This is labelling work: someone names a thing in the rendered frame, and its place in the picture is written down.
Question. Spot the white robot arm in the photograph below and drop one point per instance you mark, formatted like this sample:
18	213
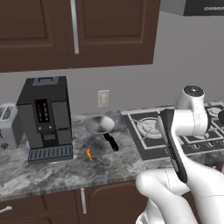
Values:
196	119

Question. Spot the orange shrimp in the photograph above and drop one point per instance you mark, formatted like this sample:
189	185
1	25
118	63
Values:
89	154

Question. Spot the black gas hob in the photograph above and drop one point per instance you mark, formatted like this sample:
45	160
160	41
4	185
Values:
137	140

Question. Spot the black coffee machine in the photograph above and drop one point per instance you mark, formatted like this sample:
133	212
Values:
55	116

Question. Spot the brown base cupboard door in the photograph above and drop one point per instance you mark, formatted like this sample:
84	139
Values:
113	204

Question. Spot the silver toaster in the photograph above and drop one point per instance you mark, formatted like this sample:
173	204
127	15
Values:
8	128

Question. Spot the grey range hood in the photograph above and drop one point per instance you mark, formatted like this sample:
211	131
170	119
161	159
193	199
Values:
201	7

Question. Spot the white wall socket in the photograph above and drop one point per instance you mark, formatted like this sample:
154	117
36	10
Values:
103	98

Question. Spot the brown wall cupboard door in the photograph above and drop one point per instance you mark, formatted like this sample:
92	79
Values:
116	29
29	29

